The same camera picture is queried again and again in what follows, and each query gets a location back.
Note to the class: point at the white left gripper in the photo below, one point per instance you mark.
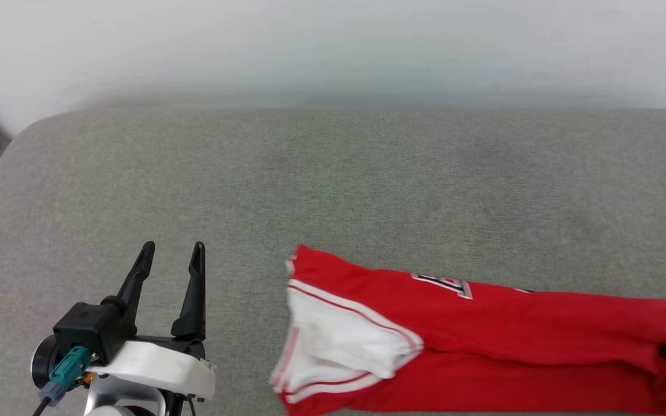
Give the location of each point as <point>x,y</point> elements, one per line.
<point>159,367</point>

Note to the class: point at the red and white basketball jersey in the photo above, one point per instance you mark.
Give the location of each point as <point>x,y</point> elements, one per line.
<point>483,346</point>

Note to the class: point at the grey fabric sofa cushion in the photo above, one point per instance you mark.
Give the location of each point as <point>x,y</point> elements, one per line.
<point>333,185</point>

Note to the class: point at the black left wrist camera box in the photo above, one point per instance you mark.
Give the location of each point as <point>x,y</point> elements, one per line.
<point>90,329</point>

